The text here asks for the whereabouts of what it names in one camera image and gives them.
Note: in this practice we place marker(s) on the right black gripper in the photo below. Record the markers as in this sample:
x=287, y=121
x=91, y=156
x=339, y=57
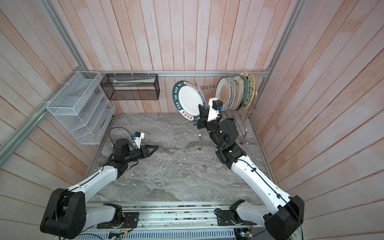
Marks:
x=204, y=120

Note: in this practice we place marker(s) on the white star patterned plate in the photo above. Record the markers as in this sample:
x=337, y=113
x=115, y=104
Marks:
x=251, y=90

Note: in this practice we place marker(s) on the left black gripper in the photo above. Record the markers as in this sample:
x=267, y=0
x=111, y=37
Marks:
x=145, y=151

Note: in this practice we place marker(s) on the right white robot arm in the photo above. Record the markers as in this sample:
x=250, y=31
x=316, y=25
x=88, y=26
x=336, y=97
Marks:
x=282, y=216

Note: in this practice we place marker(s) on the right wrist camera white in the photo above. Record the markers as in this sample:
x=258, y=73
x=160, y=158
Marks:
x=216, y=107

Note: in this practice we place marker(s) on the black wire mesh basket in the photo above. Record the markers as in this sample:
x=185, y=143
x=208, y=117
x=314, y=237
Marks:
x=126, y=87

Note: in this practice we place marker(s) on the small sunburst plate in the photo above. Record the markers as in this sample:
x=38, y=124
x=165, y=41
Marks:
x=223, y=91

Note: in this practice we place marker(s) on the mint green flower plate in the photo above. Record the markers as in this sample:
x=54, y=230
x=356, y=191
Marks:
x=246, y=91

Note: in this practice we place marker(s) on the white wire mesh shelf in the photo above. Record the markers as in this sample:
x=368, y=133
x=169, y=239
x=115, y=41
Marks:
x=83, y=111

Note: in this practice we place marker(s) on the stainless steel dish rack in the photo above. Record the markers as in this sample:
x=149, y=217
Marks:
x=243, y=117

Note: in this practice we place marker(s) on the white plate green clover outline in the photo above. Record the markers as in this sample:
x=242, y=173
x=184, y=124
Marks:
x=232, y=93

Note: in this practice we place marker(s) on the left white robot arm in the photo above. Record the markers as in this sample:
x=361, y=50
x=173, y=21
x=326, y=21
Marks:
x=66, y=214

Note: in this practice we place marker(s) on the green rim lettered plate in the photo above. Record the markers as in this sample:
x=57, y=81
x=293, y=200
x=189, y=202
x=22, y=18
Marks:
x=187, y=97

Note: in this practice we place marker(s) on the cream plate with red berries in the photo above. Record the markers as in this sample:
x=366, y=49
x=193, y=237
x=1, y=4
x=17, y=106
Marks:
x=241, y=83

